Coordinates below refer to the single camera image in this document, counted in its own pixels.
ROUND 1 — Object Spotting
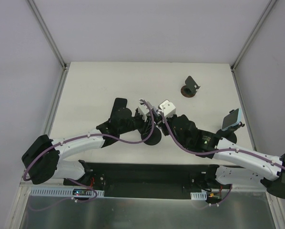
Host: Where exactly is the light blue case smartphone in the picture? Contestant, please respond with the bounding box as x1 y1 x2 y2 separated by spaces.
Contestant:
221 108 242 131

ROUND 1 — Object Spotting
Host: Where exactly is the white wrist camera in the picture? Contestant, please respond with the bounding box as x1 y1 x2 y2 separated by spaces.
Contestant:
137 99 154 122
158 100 176 118

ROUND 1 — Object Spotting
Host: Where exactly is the white cable duct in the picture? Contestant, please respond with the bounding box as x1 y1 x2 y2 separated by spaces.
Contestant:
190 190 207 201
30 187 104 198

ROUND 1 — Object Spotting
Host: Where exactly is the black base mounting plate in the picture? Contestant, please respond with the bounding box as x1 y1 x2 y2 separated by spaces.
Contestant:
77 163 230 199

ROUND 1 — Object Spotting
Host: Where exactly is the left white cable duct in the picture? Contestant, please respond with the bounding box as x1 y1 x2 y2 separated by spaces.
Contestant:
30 187 104 198

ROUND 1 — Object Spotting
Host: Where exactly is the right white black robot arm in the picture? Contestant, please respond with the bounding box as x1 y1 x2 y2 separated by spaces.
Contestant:
161 114 285 199

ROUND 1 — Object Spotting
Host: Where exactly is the left aluminium frame post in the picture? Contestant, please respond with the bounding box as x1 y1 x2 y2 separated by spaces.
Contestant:
25 0 68 69

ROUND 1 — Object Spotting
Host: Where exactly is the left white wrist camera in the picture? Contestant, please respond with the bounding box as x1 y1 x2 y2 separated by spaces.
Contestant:
137 99 154 122

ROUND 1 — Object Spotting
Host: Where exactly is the right white cable duct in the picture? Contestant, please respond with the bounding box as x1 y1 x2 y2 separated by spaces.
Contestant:
190 190 207 201

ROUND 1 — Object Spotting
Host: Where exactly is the right aluminium frame post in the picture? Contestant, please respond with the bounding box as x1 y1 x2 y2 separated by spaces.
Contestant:
231 0 279 72

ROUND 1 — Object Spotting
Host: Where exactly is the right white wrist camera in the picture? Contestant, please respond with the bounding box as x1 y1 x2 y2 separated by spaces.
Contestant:
158 100 176 118

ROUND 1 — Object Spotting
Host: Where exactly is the black smartphone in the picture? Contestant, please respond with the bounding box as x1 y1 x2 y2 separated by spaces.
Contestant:
110 97 128 118

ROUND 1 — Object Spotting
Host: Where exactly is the lavender case smartphone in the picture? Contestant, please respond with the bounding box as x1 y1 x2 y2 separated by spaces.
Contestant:
147 102 163 127

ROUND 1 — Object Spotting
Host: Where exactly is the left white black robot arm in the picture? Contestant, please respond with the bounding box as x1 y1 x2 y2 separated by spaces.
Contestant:
21 107 155 186

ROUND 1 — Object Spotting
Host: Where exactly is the front aluminium frame rail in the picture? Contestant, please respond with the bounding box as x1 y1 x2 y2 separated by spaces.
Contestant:
20 167 276 193

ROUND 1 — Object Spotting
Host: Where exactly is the brown-base black phone stand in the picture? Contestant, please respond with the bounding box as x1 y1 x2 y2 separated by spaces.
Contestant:
181 76 200 98

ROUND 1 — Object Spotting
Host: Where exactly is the black round-base phone stand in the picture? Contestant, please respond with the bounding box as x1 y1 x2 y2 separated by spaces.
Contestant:
138 116 162 146

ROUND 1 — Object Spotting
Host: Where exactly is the aluminium frame post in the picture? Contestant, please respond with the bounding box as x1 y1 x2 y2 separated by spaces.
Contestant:
231 0 279 72
25 0 68 69

